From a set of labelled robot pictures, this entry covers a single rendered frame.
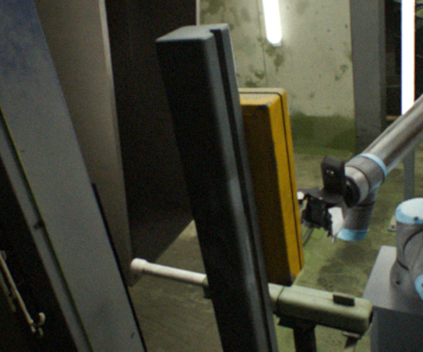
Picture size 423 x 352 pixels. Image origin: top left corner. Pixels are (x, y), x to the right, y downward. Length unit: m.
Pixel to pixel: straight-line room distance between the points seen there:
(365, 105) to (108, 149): 2.33
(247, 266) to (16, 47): 0.58
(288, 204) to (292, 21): 3.11
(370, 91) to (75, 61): 2.41
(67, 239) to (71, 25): 0.80
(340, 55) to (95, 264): 2.79
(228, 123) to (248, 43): 3.34
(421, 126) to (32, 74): 0.91
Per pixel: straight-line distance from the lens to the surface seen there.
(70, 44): 1.70
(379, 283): 1.71
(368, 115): 3.75
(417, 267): 1.43
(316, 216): 1.11
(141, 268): 1.06
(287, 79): 3.83
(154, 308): 2.68
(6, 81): 0.96
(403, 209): 1.56
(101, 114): 1.73
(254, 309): 0.66
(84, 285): 1.14
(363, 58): 3.62
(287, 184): 0.62
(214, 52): 0.51
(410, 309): 1.63
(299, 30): 3.70
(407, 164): 2.92
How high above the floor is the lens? 1.74
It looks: 26 degrees down
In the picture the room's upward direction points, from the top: 11 degrees counter-clockwise
